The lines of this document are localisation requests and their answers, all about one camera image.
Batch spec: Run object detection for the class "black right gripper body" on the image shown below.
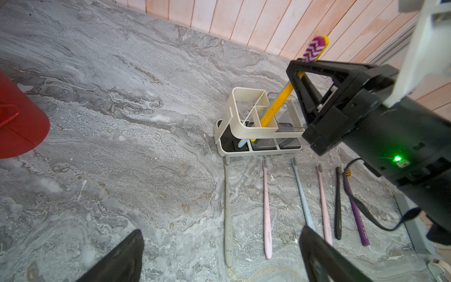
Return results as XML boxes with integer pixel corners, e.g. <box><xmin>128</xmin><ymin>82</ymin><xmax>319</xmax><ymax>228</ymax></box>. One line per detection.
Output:
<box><xmin>303</xmin><ymin>65</ymin><xmax>409</xmax><ymax>156</ymax></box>

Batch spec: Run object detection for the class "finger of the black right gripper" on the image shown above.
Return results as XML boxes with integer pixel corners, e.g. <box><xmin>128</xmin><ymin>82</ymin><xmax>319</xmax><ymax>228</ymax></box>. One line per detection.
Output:
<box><xmin>286</xmin><ymin>59</ymin><xmax>373</xmax><ymax>123</ymax></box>

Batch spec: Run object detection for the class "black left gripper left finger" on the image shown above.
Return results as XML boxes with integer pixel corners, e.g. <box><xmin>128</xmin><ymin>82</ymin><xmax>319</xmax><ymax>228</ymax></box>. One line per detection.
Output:
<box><xmin>77</xmin><ymin>229</ymin><xmax>144</xmax><ymax>282</ymax></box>

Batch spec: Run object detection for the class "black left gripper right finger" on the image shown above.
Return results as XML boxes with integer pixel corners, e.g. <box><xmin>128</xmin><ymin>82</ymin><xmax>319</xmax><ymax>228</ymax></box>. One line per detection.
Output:
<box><xmin>299</xmin><ymin>226</ymin><xmax>371</xmax><ymax>282</ymax></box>

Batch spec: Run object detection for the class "yellow toothbrush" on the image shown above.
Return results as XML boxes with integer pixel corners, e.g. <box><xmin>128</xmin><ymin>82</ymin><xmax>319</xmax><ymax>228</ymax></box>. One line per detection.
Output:
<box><xmin>260</xmin><ymin>35</ymin><xmax>329</xmax><ymax>128</ymax></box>

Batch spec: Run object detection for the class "light blue toothbrush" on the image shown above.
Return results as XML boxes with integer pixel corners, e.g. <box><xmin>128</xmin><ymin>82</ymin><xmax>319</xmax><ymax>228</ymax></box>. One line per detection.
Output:
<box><xmin>237</xmin><ymin>139</ymin><xmax>249</xmax><ymax>149</ymax></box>

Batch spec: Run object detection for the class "pink toothbrush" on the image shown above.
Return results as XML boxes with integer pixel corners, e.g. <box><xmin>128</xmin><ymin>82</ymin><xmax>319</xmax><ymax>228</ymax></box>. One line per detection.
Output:
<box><xmin>317</xmin><ymin>164</ymin><xmax>333</xmax><ymax>246</ymax></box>
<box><xmin>263</xmin><ymin>158</ymin><xmax>272</xmax><ymax>260</ymax></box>

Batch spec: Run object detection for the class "pale blue toothbrush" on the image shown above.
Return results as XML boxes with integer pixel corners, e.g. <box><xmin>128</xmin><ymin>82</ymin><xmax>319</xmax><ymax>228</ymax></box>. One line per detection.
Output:
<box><xmin>291</xmin><ymin>157</ymin><xmax>315</xmax><ymax>230</ymax></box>

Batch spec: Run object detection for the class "purple toothbrush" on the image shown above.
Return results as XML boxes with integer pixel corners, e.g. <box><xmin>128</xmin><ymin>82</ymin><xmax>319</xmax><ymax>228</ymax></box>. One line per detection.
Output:
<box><xmin>344</xmin><ymin>169</ymin><xmax>370</xmax><ymax>247</ymax></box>

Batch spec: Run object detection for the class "black toothbrush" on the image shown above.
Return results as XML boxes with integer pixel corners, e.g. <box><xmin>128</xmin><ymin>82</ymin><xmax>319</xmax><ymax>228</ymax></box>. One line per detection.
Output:
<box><xmin>334</xmin><ymin>166</ymin><xmax>342</xmax><ymax>240</ymax></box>

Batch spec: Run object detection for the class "cream toothbrush holder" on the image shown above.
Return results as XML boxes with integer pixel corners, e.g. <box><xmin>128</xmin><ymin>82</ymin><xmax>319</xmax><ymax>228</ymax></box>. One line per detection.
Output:
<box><xmin>214</xmin><ymin>87</ymin><xmax>306</xmax><ymax>157</ymax></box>

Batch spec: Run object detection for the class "grey green toothbrush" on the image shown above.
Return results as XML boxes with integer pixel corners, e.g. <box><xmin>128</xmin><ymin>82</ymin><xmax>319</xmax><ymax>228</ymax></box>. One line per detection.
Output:
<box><xmin>224</xmin><ymin>155</ymin><xmax>234</xmax><ymax>268</ymax></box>

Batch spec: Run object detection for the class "red pencil cup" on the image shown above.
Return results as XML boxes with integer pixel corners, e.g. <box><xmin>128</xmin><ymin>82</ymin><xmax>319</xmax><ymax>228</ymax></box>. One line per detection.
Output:
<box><xmin>1</xmin><ymin>72</ymin><xmax>50</xmax><ymax>159</ymax></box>

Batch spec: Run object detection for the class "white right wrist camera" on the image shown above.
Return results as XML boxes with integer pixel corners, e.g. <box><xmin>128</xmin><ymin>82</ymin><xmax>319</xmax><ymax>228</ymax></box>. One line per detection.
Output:
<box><xmin>382</xmin><ymin>1</ymin><xmax>451</xmax><ymax>108</ymax></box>

